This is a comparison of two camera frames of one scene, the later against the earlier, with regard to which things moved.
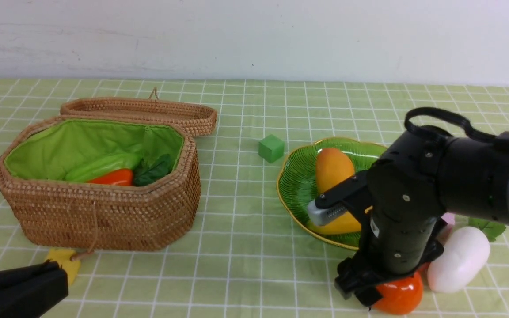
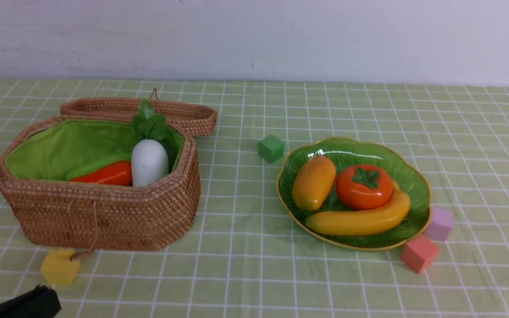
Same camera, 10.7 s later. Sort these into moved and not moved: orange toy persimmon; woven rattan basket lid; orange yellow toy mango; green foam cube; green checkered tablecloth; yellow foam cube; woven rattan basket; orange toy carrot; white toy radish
Moved: orange yellow toy mango; orange toy persimmon; orange toy carrot; white toy radish
Not moved: woven rattan basket; green checkered tablecloth; yellow foam cube; green foam cube; woven rattan basket lid
